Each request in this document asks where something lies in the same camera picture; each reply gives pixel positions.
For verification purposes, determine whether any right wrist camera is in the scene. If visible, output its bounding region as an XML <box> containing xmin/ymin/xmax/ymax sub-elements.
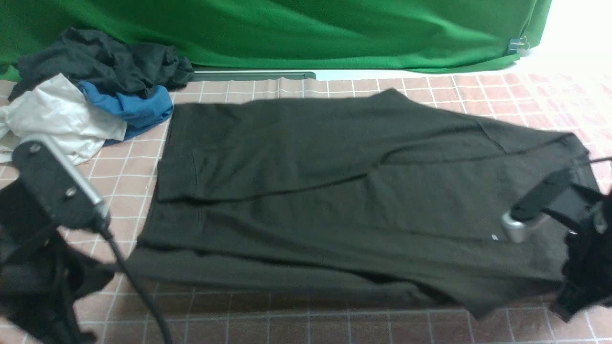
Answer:
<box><xmin>501</xmin><ymin>169</ymin><xmax>574</xmax><ymax>243</ymax></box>

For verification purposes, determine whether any dark crumpled garment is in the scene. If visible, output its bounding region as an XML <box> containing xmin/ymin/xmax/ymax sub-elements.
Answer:
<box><xmin>8</xmin><ymin>27</ymin><xmax>195</xmax><ymax>101</ymax></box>

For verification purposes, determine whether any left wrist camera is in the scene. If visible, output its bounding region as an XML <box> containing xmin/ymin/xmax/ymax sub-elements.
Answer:
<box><xmin>11</xmin><ymin>134</ymin><xmax>112</xmax><ymax>239</ymax></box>

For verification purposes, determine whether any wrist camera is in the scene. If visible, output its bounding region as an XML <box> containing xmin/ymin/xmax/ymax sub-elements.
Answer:
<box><xmin>11</xmin><ymin>134</ymin><xmax>112</xmax><ymax>239</ymax></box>
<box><xmin>501</xmin><ymin>169</ymin><xmax>574</xmax><ymax>243</ymax></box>

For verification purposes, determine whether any pink checkered tablecloth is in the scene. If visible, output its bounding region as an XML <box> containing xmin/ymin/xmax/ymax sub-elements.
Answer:
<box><xmin>79</xmin><ymin>72</ymin><xmax>611</xmax><ymax>344</ymax></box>

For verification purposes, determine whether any blue crumpled garment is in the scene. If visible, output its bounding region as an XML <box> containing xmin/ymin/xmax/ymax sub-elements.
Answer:
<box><xmin>78</xmin><ymin>81</ymin><xmax>174</xmax><ymax>146</ymax></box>

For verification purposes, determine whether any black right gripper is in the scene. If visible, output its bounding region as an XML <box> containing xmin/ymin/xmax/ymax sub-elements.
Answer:
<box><xmin>545</xmin><ymin>184</ymin><xmax>612</xmax><ymax>323</ymax></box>

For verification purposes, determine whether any white crumpled garment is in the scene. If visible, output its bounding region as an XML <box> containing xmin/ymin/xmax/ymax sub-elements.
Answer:
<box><xmin>0</xmin><ymin>74</ymin><xmax>127</xmax><ymax>165</ymax></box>

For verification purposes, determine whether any blue binder clip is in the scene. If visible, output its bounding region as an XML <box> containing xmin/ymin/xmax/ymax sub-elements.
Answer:
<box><xmin>506</xmin><ymin>36</ymin><xmax>531</xmax><ymax>55</ymax></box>

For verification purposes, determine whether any dark gray long-sleeve top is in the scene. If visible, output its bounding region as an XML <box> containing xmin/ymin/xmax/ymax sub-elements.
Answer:
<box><xmin>127</xmin><ymin>89</ymin><xmax>598</xmax><ymax>318</ymax></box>

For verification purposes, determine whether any green backdrop cloth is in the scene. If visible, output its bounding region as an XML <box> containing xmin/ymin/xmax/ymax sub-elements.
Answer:
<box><xmin>1</xmin><ymin>0</ymin><xmax>552</xmax><ymax>80</ymax></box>

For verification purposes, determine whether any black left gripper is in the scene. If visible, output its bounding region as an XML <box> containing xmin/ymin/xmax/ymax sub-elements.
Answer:
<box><xmin>0</xmin><ymin>181</ymin><xmax>115</xmax><ymax>344</ymax></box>

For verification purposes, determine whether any left camera cable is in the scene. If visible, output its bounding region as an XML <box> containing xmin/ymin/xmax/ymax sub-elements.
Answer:
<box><xmin>98</xmin><ymin>225</ymin><xmax>174</xmax><ymax>344</ymax></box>

